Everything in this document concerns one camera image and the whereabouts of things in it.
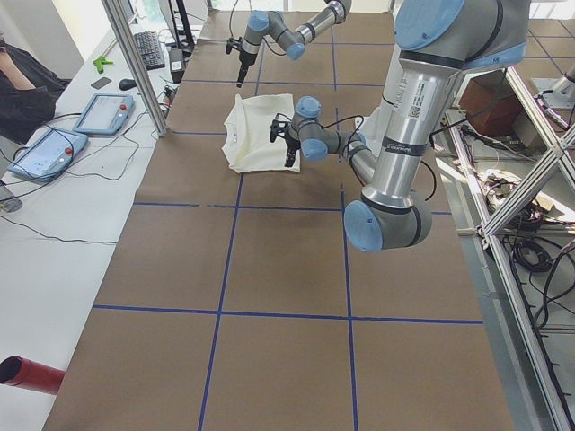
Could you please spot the black computer mouse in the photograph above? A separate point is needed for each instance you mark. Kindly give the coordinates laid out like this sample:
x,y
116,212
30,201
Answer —
x,y
127,84

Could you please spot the red fire extinguisher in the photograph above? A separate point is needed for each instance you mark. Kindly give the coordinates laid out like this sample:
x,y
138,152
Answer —
x,y
26,374

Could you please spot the black power adapter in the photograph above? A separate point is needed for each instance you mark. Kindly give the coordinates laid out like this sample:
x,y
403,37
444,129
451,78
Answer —
x,y
177,64

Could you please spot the person in black clothes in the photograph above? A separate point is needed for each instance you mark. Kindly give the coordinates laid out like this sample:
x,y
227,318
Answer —
x,y
29,93

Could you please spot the lower teach pendant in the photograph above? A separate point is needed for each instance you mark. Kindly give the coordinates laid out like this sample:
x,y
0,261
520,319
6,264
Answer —
x,y
48,156

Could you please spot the black smartphone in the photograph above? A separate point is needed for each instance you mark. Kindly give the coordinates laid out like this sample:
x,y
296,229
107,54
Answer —
x,y
100,83

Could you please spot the green plastic tool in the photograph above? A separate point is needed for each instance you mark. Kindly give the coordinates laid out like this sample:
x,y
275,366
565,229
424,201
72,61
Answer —
x,y
100,62

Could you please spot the black keyboard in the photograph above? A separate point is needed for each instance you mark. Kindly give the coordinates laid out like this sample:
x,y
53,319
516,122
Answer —
x,y
149,47

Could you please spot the teach pendant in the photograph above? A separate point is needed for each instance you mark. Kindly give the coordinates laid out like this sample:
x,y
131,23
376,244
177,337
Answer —
x,y
48,156
105,114

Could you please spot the upper teach pendant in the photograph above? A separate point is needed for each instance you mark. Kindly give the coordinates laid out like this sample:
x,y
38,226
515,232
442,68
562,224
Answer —
x,y
105,114

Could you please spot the brown wooden box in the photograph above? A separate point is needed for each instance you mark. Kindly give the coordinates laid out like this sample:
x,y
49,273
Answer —
x,y
490,104

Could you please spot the cream long-sleeve cat shirt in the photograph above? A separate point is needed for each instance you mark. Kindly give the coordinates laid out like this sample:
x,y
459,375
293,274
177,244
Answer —
x,y
248,147

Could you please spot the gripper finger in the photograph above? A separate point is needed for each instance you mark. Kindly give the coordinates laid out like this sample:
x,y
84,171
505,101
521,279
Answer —
x,y
293,160
243,73
239,82
288,160

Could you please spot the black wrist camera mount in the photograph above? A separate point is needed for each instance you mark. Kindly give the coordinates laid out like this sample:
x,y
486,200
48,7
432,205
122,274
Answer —
x,y
278,128

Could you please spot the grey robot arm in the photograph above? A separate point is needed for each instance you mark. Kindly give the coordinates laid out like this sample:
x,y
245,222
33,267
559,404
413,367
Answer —
x,y
437,41
292,42

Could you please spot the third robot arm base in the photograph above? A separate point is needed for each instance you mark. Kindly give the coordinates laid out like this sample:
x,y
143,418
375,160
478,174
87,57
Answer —
x,y
556,93

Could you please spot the aluminium frame rack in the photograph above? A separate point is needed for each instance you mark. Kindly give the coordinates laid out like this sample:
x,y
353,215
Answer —
x,y
555,158

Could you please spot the aluminium frame post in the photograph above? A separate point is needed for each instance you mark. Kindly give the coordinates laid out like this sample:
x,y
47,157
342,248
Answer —
x,y
135,63

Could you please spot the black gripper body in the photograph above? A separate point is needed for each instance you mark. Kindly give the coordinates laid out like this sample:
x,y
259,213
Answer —
x,y
244,59
292,144

